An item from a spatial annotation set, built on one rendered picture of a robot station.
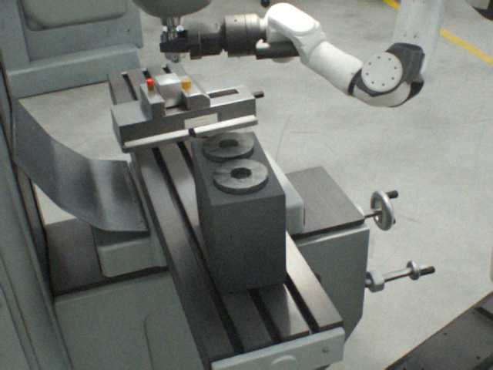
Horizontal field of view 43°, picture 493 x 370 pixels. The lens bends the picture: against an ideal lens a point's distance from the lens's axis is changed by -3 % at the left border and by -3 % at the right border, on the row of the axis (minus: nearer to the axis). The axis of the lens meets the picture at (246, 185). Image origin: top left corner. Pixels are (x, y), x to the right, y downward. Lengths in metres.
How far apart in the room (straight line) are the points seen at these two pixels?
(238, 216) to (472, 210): 2.15
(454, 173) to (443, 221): 0.43
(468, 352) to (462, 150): 2.08
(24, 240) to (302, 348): 0.63
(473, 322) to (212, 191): 0.83
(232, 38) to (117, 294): 0.63
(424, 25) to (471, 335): 0.74
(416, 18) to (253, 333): 0.67
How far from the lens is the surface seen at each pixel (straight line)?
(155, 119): 1.53
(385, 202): 1.77
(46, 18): 1.21
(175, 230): 1.26
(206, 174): 1.06
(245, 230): 1.03
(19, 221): 1.34
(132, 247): 1.44
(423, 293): 2.56
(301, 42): 1.31
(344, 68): 1.28
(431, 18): 1.29
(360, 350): 2.32
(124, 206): 1.47
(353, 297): 1.76
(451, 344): 1.57
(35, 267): 1.41
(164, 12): 1.29
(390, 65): 1.23
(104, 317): 1.54
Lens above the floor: 1.71
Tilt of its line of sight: 33 degrees down
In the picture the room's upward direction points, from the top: 3 degrees counter-clockwise
